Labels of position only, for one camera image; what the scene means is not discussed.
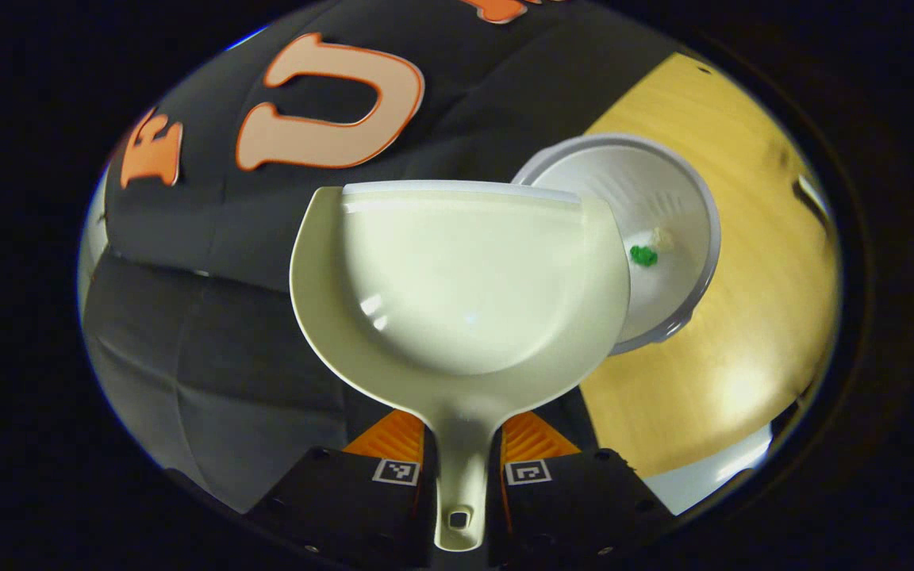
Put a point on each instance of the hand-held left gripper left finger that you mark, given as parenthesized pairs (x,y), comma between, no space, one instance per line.
(338,503)

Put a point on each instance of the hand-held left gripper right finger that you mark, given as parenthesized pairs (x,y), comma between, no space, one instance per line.
(568,503)

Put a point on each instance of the white ribbed cup garbage bin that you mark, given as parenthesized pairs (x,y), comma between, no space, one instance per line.
(647,190)

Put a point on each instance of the green paper trash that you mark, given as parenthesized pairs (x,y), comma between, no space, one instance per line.
(643,255)

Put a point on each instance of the white plastic dustpan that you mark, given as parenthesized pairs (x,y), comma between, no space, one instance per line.
(457,301)

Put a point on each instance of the white paper trash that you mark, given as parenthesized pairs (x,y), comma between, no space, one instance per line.
(663,239)

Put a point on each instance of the wooden desktop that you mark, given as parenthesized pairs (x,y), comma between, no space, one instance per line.
(750,317)

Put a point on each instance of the black backdrop cloth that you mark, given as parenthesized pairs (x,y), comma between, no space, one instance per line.
(211,357)

